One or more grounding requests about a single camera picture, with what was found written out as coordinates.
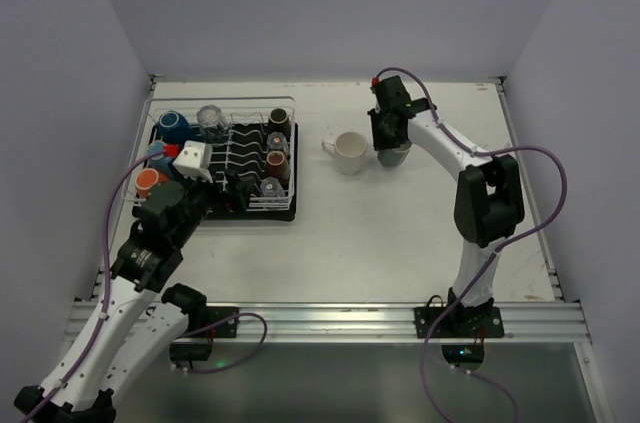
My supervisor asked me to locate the grey mug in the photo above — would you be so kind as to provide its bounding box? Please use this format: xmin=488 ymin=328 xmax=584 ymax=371
xmin=377 ymin=142 xmax=412 ymax=169

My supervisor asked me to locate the white mug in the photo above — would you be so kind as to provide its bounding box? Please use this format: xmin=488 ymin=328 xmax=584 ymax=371
xmin=321 ymin=132 xmax=368 ymax=176

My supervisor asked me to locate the clear small glass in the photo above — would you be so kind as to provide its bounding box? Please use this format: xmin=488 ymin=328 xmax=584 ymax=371
xmin=266 ymin=132 xmax=290 ymax=155
xmin=260 ymin=177 xmax=286 ymax=204

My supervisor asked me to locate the light blue mug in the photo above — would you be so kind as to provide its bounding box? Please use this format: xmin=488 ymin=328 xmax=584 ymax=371
xmin=146 ymin=140 xmax=181 ymax=180

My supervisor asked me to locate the large clear glass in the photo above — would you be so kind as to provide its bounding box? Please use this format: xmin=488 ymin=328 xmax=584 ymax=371
xmin=196 ymin=105 xmax=229 ymax=143

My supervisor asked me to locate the dark blue mug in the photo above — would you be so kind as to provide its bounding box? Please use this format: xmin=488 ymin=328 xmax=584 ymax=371
xmin=156 ymin=110 xmax=194 ymax=145

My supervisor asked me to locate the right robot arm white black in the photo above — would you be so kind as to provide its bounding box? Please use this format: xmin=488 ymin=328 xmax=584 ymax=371
xmin=368 ymin=76 xmax=525 ymax=311

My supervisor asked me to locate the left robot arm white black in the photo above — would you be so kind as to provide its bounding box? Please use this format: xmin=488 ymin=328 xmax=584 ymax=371
xmin=14 ymin=171 xmax=255 ymax=422

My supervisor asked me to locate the brown cup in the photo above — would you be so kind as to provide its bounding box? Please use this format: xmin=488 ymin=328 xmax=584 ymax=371
xmin=265 ymin=151 xmax=290 ymax=184

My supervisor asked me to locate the orange cup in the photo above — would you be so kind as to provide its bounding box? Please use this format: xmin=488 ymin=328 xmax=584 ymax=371
xmin=134 ymin=167 xmax=169 ymax=199

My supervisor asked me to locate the black cup beige rim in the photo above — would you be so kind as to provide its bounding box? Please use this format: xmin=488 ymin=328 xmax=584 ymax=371
xmin=268 ymin=108 xmax=291 ymax=138

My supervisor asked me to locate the white wire dish rack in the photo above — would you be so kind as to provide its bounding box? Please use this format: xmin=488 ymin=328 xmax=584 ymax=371
xmin=138 ymin=96 xmax=298 ymax=222

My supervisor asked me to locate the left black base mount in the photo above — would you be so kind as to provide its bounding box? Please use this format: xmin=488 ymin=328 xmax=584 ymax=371
xmin=169 ymin=306 xmax=238 ymax=368

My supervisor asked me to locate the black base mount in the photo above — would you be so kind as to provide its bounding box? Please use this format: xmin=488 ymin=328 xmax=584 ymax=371
xmin=169 ymin=306 xmax=238 ymax=368
xmin=413 ymin=289 xmax=505 ymax=371

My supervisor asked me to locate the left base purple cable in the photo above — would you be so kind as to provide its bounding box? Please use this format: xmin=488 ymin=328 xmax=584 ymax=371
xmin=172 ymin=311 xmax=268 ymax=375

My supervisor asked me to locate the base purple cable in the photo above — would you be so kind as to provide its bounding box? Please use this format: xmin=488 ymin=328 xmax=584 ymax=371
xmin=418 ymin=332 xmax=521 ymax=423
xmin=172 ymin=311 xmax=268 ymax=375

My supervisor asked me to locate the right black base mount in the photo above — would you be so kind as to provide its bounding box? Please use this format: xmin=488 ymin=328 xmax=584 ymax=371
xmin=413 ymin=289 xmax=505 ymax=371

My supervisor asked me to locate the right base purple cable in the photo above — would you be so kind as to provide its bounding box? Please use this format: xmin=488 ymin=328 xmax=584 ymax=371
xmin=418 ymin=332 xmax=521 ymax=423

